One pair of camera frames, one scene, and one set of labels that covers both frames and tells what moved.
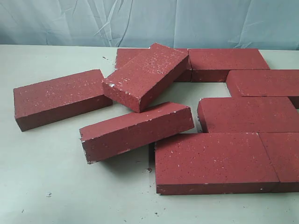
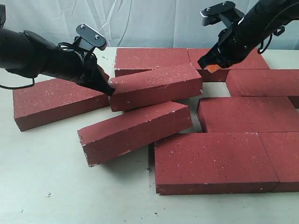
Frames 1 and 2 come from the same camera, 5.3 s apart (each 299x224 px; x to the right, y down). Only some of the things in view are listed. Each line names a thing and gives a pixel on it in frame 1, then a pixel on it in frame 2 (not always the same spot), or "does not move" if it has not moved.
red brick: x=36 y=104 does not move
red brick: x=212 y=65 does not move
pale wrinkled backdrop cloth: x=190 y=24 does not move
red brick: x=130 y=83 to x=164 y=85
